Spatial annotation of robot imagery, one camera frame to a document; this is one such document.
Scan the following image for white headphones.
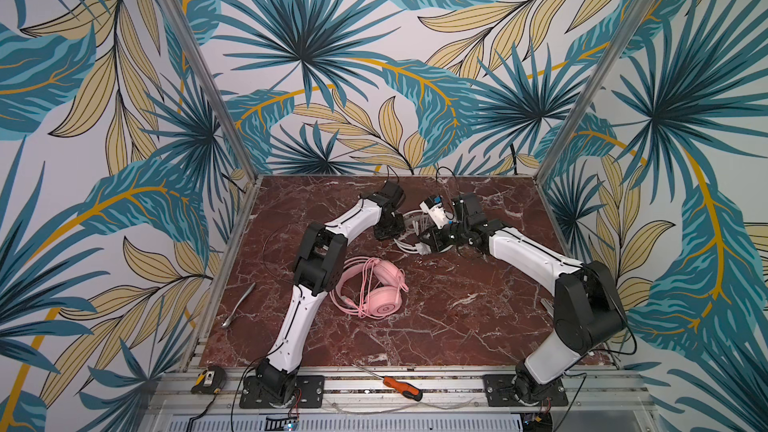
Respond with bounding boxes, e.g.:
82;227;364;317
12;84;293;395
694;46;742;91
394;210;433;255

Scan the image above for pink headphones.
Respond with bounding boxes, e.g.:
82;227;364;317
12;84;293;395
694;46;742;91
329;256;409;320

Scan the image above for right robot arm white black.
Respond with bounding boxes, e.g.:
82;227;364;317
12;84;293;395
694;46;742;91
419;194;628;406

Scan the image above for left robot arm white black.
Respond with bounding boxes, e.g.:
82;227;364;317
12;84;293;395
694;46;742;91
255;180;405;404

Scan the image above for yellow black tape measure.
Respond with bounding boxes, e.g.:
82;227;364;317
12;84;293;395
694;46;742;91
191;365;227;395

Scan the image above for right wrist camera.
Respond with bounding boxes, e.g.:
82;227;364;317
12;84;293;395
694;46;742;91
419;195;455;230

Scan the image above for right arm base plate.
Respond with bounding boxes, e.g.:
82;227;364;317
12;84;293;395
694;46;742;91
482;374;569;408

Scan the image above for orange handled screwdriver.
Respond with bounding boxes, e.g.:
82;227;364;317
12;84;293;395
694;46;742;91
354;364;423;402

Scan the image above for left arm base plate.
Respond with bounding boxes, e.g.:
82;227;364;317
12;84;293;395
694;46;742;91
238;375;325;410

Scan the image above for silver metal handle left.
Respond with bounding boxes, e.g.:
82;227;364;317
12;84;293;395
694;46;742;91
221;282;256;329

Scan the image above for right aluminium frame post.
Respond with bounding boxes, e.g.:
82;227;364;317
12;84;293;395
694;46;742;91
535;0;654;186

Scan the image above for aluminium frame post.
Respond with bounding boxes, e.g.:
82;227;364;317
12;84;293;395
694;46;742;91
535;0;654;186
157;0;258;183

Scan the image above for aluminium front rail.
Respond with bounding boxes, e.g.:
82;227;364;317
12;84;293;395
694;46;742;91
140;368;658;416

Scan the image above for left aluminium frame post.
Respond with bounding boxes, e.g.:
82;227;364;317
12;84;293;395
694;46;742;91
157;0;258;183

